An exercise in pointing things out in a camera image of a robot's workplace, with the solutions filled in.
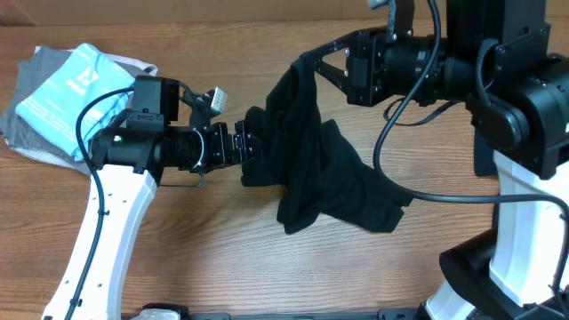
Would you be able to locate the black polo shirt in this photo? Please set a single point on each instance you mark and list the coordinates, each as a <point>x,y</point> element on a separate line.
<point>319,168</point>

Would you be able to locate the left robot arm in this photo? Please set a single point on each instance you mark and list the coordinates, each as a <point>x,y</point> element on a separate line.
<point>167,126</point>

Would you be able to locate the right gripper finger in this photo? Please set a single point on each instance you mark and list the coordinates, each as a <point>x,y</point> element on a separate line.
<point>317,54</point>
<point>336,76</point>

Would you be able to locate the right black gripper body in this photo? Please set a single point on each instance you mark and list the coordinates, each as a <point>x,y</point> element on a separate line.
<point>373,85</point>

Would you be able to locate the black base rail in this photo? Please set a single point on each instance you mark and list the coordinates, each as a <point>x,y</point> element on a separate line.
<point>165,311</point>

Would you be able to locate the folded dark grey shirt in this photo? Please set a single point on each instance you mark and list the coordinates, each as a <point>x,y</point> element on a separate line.
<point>18,135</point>

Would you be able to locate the pile of black clothes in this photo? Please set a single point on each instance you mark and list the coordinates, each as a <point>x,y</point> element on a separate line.
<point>484,166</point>

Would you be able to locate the folded light blue shirt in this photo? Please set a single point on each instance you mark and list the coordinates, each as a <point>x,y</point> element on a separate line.
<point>52,109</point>

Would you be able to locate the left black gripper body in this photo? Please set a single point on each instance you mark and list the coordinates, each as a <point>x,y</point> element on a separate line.
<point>221,156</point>

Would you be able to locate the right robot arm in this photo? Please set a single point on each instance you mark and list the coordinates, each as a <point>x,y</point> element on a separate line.
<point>493,57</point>

